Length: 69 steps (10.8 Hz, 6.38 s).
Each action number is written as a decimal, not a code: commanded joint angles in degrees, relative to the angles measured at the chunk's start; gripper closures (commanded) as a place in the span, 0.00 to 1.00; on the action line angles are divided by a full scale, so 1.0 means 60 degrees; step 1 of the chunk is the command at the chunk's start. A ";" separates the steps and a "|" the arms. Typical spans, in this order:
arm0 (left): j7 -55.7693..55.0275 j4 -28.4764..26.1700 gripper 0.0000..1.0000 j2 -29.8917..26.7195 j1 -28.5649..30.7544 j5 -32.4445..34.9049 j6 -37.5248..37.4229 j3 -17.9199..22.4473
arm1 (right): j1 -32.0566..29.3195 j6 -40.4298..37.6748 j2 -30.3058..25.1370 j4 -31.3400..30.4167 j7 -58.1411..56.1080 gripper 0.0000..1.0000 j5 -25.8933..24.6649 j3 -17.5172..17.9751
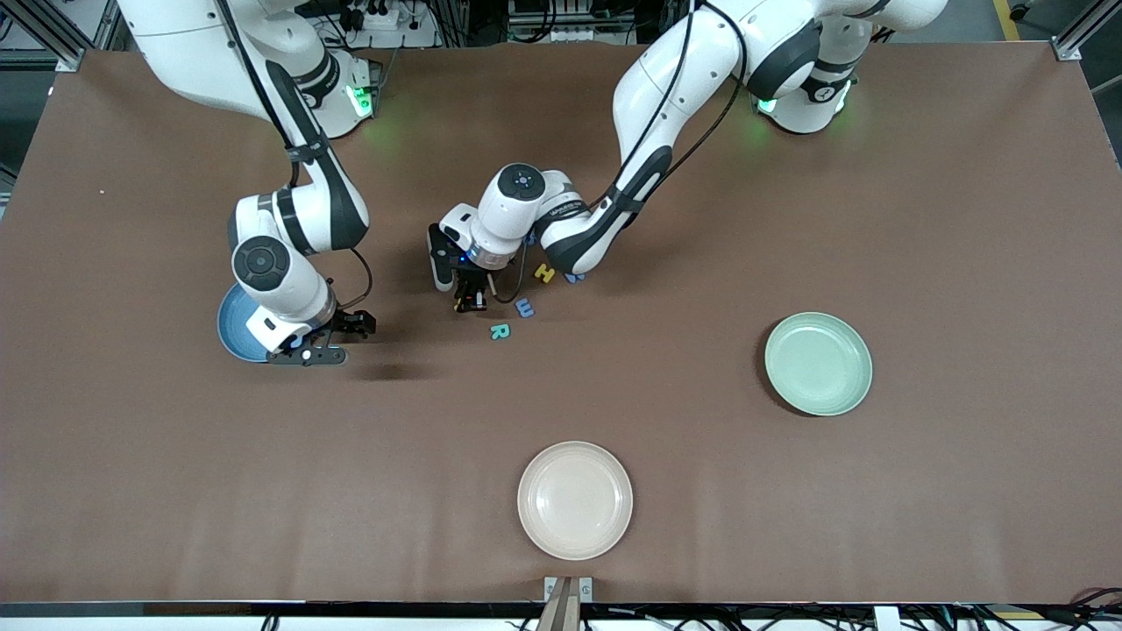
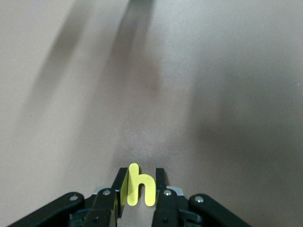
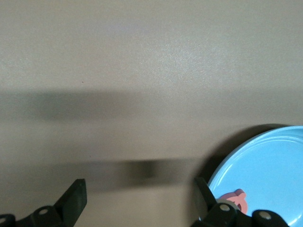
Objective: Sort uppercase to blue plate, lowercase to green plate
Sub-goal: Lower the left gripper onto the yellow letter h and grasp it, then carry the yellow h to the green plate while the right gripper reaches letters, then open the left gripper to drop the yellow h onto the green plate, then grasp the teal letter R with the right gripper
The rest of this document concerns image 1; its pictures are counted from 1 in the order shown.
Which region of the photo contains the blue plate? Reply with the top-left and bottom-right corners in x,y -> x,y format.
217,282 -> 273,364

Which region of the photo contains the beige plate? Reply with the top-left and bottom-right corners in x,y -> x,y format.
517,441 -> 634,562

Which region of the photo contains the green plate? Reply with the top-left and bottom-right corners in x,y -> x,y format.
764,312 -> 874,417

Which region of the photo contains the brown table cover sheet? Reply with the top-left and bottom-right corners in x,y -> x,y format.
0,42 -> 1122,606

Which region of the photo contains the black equipment rack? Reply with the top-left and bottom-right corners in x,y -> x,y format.
507,0 -> 614,43

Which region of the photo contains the white power strip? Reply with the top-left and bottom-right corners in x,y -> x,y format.
337,0 -> 439,49

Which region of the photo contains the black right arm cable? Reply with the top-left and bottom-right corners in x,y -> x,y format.
215,0 -> 373,309

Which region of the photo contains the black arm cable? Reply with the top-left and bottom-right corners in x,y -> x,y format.
491,0 -> 748,305
215,0 -> 373,309

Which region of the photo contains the metal mount bracket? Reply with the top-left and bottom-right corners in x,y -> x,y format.
543,576 -> 593,631

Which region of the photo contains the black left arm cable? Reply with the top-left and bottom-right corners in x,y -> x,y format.
491,0 -> 748,305

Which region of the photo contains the aluminium frame post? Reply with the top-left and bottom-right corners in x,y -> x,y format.
1052,0 -> 1122,62
0,0 -> 110,73

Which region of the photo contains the red black cable bundle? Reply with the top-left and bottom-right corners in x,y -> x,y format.
1043,587 -> 1122,625

